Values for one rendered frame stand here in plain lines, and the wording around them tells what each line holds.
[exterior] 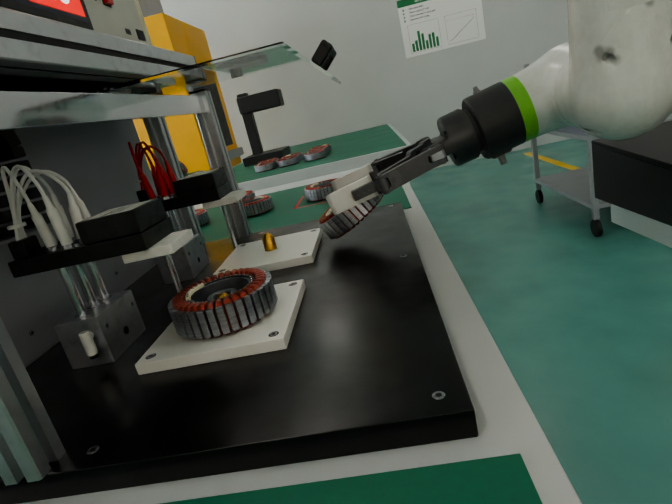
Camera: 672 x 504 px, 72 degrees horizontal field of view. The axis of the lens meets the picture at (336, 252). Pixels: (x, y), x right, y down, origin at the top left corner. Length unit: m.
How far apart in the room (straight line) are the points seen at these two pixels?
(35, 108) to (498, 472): 0.46
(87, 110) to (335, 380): 0.38
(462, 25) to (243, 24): 2.46
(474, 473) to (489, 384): 0.09
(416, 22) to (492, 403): 5.60
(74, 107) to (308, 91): 5.32
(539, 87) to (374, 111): 5.12
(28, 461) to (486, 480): 0.31
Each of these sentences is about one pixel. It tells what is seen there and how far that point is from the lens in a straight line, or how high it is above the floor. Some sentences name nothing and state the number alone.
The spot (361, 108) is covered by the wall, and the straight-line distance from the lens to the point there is 5.78.
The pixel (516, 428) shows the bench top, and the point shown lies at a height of 0.75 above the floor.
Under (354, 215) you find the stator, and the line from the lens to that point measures 0.67.
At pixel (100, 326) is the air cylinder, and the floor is 0.81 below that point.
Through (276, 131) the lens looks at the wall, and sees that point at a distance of 5.88.
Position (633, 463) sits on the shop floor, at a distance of 1.44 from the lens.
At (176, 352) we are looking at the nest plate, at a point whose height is 0.78.
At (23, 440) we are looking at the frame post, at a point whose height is 0.80.
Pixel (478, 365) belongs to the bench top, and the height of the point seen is 0.75.
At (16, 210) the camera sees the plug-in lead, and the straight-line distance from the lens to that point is 0.57.
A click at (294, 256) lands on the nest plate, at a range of 0.67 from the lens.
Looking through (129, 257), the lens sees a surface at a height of 0.88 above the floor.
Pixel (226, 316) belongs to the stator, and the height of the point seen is 0.80.
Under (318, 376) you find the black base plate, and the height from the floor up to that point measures 0.77.
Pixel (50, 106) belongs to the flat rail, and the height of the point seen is 1.03.
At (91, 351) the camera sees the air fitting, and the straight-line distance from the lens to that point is 0.55.
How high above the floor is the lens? 0.97
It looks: 17 degrees down
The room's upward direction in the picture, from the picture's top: 14 degrees counter-clockwise
